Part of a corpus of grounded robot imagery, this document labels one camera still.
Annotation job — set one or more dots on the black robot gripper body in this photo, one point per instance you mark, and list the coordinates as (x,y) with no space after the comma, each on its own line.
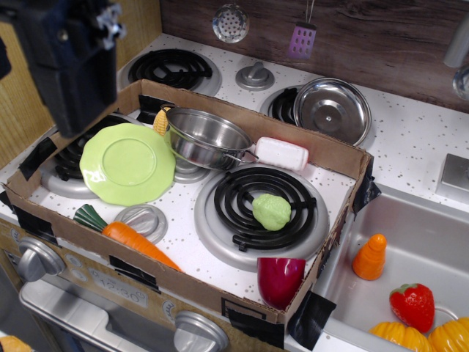
(71,52)

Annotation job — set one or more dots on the light green toy broccoli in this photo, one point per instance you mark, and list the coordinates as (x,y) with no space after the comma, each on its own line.
(272,212)

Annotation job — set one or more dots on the stainless steel pot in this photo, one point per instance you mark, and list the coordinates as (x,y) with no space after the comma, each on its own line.
(207,140)

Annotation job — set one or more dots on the steel pot lid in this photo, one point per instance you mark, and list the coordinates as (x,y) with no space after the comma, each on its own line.
(335,108)

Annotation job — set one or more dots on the back left black burner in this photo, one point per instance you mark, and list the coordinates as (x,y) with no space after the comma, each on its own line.
(174,67)

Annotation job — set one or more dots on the black burner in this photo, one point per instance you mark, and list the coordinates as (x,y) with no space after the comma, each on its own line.
(280,104)
(174,67)
(226,226)
(61,174)

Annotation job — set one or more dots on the yellow toy corn cob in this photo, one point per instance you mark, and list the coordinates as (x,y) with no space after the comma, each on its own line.
(160,123)

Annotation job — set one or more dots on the front left black burner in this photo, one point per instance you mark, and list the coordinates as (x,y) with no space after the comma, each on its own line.
(61,174)

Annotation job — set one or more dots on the light green plate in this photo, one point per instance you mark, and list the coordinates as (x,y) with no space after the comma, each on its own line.
(127,165)

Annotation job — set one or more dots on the hanging metal strainer ladle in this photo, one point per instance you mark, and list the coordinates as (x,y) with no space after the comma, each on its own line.
(231,23)

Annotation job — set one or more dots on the middle grey stove knob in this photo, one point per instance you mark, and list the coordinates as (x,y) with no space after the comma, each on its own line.
(187,173)

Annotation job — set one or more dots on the grey stove knob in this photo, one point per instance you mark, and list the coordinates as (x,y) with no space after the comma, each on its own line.
(255,78)
(147,220)
(187,173)

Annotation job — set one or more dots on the back grey stove knob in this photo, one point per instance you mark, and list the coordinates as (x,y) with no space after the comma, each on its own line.
(255,78)

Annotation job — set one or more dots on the front grey stove knob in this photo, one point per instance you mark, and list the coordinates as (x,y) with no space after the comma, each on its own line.
(147,220)

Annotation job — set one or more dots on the back right black burner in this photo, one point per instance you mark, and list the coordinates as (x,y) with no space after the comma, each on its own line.
(280,104)

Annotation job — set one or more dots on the left oven control knob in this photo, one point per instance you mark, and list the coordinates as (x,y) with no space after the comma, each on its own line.
(37,260)

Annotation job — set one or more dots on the oven control knob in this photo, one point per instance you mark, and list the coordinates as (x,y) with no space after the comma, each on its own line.
(195,332)
(37,260)

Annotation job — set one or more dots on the hanging purple spatula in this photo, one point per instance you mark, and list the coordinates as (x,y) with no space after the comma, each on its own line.
(302,40)

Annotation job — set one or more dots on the front right black burner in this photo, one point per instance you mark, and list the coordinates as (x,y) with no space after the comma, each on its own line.
(226,226)

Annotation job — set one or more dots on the orange object bottom left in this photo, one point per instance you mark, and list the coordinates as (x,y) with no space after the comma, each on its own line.
(13,344)

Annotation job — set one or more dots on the right oven control knob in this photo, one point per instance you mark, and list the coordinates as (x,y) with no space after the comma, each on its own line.
(195,332)

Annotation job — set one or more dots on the dark red cup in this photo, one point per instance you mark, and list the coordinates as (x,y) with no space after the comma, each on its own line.
(278,279)

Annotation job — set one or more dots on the small orange toy carrot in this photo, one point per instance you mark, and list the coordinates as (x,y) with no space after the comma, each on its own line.
(369,262)

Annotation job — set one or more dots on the silver faucet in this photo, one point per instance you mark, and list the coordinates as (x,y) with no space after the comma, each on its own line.
(456,54)

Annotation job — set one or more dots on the grey metal sink basin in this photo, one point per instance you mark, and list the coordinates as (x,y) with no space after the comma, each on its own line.
(427,243)

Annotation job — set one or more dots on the red toy strawberry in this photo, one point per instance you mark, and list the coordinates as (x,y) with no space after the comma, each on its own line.
(414,305)

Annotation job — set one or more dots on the left orange toy pumpkin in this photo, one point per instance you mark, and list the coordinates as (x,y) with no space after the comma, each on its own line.
(400,334)

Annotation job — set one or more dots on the orange toy pumpkin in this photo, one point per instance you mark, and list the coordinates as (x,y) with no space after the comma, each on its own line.
(451,336)
(400,334)

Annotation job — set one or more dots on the right orange toy pumpkin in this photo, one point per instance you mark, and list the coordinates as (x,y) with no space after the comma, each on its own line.
(451,336)

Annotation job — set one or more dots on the silver oven door handle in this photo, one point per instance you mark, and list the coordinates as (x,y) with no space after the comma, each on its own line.
(93,319)

